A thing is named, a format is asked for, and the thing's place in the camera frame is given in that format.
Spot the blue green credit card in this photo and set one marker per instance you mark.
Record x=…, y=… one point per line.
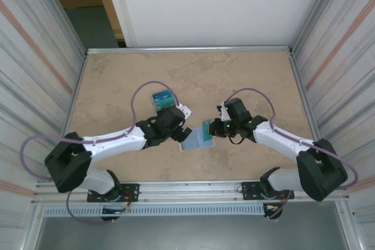
x=207, y=130

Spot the blue and teal credit card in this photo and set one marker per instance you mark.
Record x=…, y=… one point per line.
x=164, y=99

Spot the blue card packet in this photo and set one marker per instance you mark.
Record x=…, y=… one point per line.
x=193, y=141

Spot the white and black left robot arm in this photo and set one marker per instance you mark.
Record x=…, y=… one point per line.
x=117, y=143

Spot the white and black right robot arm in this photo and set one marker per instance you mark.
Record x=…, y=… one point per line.
x=281, y=141

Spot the aluminium mounting rail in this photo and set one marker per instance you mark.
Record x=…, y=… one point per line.
x=190, y=188

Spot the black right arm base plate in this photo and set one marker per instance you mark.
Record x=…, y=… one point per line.
x=248, y=188

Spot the aluminium table side rail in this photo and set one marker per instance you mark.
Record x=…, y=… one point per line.
x=301, y=86
x=76, y=86

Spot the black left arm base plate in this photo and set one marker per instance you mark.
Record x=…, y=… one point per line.
x=133, y=188

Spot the aluminium frame crossbar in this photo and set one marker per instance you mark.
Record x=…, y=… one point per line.
x=190, y=49

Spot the aluminium frame post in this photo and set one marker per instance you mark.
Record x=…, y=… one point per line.
x=69, y=27
x=316, y=13

